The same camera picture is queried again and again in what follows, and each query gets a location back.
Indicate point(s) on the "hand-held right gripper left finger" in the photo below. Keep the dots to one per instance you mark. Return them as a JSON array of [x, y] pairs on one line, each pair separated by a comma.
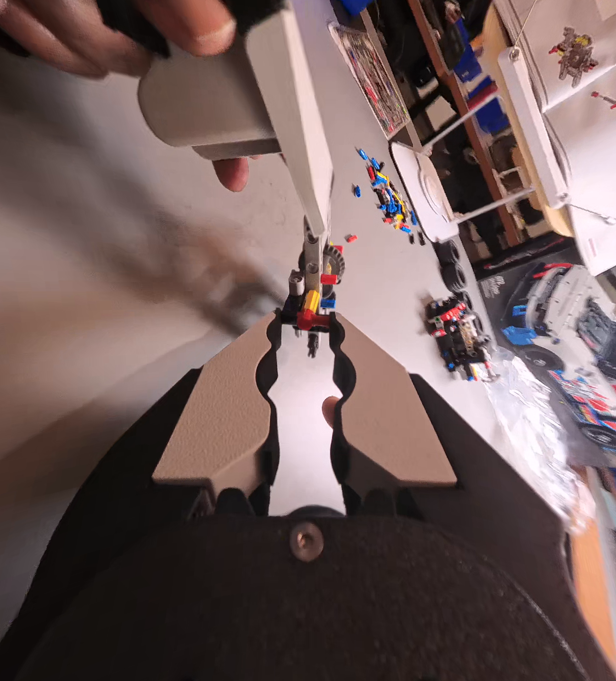
[[217, 420]]

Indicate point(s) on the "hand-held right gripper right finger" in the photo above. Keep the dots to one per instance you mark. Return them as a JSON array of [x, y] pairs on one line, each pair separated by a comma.
[[393, 431]]

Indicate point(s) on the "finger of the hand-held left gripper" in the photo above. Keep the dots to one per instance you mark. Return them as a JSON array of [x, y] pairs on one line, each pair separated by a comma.
[[297, 133]]

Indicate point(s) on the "grey lego gearbox assembly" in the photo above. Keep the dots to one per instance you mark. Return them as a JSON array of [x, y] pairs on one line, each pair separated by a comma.
[[313, 303]]

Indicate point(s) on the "pile of small lego pins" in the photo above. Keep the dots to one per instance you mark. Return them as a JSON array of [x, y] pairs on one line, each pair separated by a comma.
[[390, 197]]

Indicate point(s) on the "black lego chassis assembly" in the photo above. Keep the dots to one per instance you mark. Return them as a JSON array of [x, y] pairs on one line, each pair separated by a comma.
[[457, 335]]

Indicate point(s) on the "black lego tire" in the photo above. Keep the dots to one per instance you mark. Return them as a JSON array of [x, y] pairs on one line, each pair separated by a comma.
[[449, 252], [456, 277], [466, 299]]

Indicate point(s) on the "lego set box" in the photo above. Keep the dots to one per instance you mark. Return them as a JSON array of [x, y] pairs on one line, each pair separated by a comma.
[[552, 298]]

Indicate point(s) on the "lego instruction booklet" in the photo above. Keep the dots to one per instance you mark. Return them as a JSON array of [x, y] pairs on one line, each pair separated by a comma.
[[605, 159]]

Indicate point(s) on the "person's right hand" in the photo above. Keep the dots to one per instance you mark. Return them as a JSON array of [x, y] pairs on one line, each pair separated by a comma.
[[331, 412]]

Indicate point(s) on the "person's left hand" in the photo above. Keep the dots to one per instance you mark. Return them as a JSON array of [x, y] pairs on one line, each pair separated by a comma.
[[63, 37]]

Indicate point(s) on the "colourful sticker sheet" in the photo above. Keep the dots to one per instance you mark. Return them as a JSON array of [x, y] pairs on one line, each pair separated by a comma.
[[374, 80]]

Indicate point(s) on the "clear plastic bag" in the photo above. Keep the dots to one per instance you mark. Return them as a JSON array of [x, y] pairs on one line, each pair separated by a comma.
[[526, 425]]

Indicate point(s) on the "blue storage bin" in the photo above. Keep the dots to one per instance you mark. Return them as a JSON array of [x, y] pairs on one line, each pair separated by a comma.
[[353, 5]]

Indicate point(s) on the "small blue parts bin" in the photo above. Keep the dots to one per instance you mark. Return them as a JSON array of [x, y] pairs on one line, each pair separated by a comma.
[[491, 114], [470, 58]]

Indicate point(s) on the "wooden edged side desk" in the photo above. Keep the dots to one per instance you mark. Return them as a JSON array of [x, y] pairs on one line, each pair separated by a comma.
[[590, 585]]

